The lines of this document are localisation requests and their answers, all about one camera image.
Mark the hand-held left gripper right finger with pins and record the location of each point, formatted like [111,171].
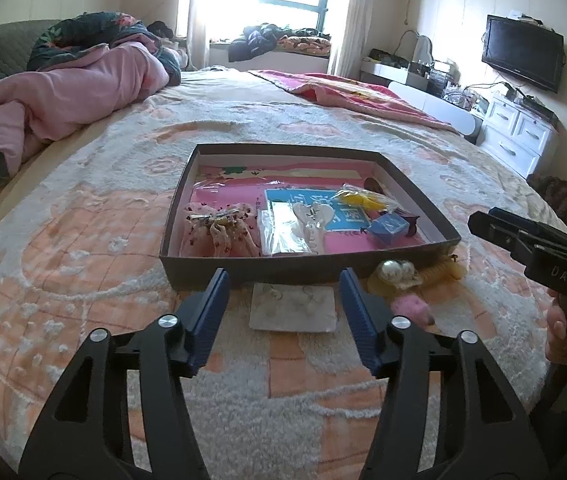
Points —
[358,320]

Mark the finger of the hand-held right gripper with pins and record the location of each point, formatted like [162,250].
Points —
[538,227]
[493,232]

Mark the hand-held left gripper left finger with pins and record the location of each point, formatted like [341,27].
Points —
[211,320]

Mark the pearl hair clip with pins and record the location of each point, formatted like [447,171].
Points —
[396,275]

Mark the white earring card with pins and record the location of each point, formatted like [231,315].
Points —
[293,307]

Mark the dark cardboard box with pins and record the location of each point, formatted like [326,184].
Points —
[308,272]

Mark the small blue box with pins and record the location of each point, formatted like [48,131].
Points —
[388,227]

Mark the clear plastic bag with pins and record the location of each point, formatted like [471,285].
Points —
[278,237]

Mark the white bow hair clip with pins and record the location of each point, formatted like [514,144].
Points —
[313,220]

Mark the yellow rings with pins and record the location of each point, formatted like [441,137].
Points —
[363,197]

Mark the brown bag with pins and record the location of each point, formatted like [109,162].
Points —
[553,200]

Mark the yellow hair claw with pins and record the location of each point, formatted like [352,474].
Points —
[443,272]

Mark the white drawer cabinet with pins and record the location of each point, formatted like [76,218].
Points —
[513,135]

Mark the black set-top box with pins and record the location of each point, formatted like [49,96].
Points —
[536,104]

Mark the blue printed card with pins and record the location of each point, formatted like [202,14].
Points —
[288,200]

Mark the white desk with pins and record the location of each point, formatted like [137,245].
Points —
[428,97]

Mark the pink printed blanket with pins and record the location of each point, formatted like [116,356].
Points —
[363,95]

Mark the desk mirror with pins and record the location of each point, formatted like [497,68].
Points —
[423,47]

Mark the sheer white curtain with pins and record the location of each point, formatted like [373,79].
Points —
[348,20]
[198,15]

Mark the pink quilt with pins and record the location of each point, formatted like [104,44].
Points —
[63,95]

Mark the pile of clothes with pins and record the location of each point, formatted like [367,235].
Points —
[273,40]

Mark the dark floral duvet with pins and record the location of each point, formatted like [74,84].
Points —
[83,32]

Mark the grey-green padded headboard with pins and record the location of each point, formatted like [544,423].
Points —
[3,45]

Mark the black wall television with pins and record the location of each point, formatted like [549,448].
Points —
[523,52]

